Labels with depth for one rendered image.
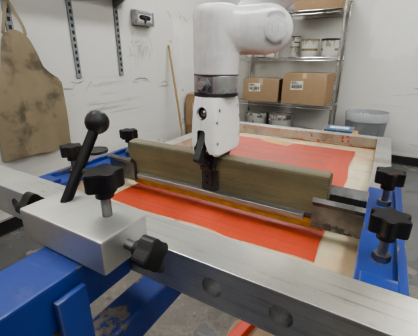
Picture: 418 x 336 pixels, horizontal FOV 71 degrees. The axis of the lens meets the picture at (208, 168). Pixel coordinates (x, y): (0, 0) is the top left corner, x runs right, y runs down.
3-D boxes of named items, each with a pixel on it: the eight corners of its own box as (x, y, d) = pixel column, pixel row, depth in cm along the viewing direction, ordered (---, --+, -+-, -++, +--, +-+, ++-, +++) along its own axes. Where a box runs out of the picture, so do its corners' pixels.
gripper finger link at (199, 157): (193, 150, 46) (203, 171, 50) (213, 116, 50) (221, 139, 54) (187, 149, 47) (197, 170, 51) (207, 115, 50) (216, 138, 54)
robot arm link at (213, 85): (221, 77, 43) (221, 96, 44) (245, 74, 50) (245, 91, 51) (179, 75, 47) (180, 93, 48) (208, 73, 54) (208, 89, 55)
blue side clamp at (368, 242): (363, 215, 57) (369, 181, 54) (393, 222, 54) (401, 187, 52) (341, 332, 32) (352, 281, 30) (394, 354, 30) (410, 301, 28)
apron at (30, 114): (69, 144, 250) (45, 5, 213) (74, 145, 246) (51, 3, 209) (1, 162, 207) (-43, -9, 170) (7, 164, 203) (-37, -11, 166)
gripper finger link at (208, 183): (210, 161, 49) (209, 197, 52) (219, 156, 52) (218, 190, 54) (194, 158, 51) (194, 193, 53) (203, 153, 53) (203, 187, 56)
